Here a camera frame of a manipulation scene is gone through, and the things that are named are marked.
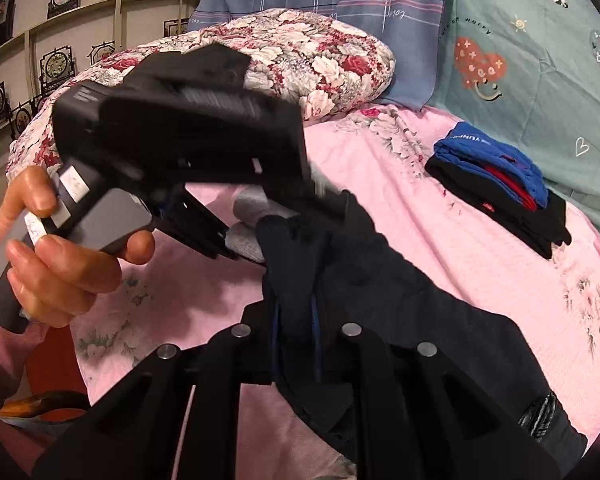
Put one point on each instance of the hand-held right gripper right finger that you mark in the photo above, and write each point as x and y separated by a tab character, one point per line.
352	355

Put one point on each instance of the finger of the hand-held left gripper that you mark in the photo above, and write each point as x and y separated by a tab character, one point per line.
337	205
200	230

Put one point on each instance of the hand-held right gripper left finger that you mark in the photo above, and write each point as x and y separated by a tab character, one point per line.
257	350

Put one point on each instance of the navy blue pants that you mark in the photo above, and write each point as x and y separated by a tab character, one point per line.
405	300

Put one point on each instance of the person's left hand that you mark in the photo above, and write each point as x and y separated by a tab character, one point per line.
65	280

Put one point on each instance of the pink floral bedsheet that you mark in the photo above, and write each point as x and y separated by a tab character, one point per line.
405	185

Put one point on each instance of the red white floral pillow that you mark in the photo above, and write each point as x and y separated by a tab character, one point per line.
330	70

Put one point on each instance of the folded black garment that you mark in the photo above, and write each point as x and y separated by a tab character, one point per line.
500	215

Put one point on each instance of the folded blue garment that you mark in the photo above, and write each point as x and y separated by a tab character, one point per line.
495	150

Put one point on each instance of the folded red garment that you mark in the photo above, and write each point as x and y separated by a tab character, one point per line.
512	185

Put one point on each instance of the teal heart-print pillow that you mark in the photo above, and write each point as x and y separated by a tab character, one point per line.
530	85

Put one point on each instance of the cream wall shelf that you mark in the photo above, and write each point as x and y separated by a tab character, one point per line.
118	25

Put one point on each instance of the red wooden bed frame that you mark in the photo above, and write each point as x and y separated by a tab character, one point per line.
60	360

